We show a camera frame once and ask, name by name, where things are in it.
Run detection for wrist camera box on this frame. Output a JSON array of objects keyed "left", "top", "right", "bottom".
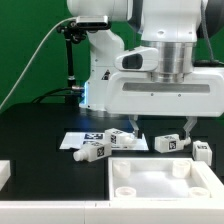
[{"left": 114, "top": 46, "right": 159, "bottom": 71}]

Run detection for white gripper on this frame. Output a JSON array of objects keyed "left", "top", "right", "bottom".
[{"left": 105, "top": 67, "right": 224, "bottom": 139}]

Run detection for black camera stand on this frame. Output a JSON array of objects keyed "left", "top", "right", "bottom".
[{"left": 56, "top": 21, "right": 86, "bottom": 108}]

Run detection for white tag sheet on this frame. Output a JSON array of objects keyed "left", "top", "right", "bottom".
[{"left": 60, "top": 132, "right": 148, "bottom": 151}]

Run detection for silver camera bar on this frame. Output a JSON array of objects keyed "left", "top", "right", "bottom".
[{"left": 76, "top": 16, "right": 109, "bottom": 30}]

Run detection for grey cable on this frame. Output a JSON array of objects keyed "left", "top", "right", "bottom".
[{"left": 0, "top": 18, "right": 77, "bottom": 113}]

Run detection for black cables on table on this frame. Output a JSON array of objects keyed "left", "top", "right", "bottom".
[{"left": 31, "top": 85, "right": 84, "bottom": 104}]

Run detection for white square tabletop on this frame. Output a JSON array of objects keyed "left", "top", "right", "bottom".
[{"left": 108, "top": 157, "right": 224, "bottom": 201}]

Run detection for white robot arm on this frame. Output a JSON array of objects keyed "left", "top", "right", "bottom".
[{"left": 67, "top": 0, "right": 224, "bottom": 131}]

